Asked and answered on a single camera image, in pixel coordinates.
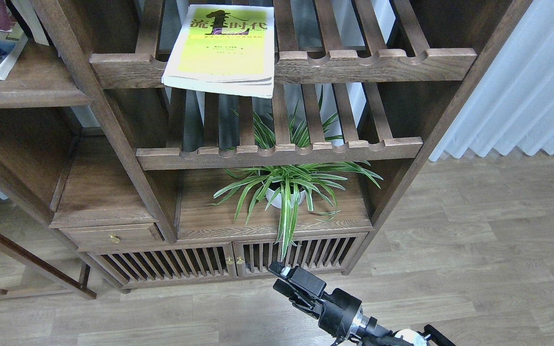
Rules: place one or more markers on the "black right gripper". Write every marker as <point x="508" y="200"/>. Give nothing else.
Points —
<point x="338" y="313"/>

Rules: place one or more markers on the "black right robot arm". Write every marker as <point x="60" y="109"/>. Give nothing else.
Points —
<point x="370" y="333"/>

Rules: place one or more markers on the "white book on upper shelf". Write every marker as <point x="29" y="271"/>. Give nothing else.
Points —
<point x="32" y="22"/>

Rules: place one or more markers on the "white plant pot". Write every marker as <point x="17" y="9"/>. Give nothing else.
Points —
<point x="273" y="195"/>

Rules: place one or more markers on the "green spider plant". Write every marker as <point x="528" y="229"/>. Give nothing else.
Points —
<point x="317" y="179"/>

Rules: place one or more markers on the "dark wooden bookshelf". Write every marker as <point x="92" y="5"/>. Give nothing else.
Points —
<point x="90" y="145"/>

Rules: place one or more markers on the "yellow green book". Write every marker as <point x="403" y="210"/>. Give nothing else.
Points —
<point x="224" y="49"/>

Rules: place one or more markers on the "white curtain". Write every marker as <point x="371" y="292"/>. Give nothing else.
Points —
<point x="512" y="108"/>

